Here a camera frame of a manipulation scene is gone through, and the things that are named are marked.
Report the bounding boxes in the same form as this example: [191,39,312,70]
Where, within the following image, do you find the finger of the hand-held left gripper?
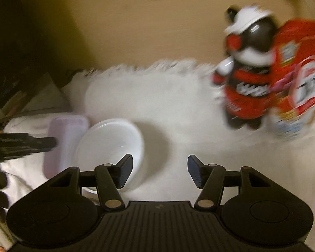
[0,133,58,162]

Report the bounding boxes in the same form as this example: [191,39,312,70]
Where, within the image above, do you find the white textured cloth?
[0,59,315,244]

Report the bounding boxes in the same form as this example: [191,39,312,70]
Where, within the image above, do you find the white printed paper bowl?
[73,119,145,193]

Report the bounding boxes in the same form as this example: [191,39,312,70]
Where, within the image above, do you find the panda figurine in red jersey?
[211,4,280,131]

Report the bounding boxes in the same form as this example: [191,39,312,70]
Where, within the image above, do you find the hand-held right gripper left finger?
[48,154,134,212]

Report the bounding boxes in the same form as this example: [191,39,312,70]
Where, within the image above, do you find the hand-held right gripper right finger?
[187,154,272,212]

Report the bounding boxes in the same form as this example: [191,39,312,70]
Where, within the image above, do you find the pale purple rectangular tray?
[43,115,91,179]

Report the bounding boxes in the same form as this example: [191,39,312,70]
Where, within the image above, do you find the red cereal bag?
[267,18,315,140]

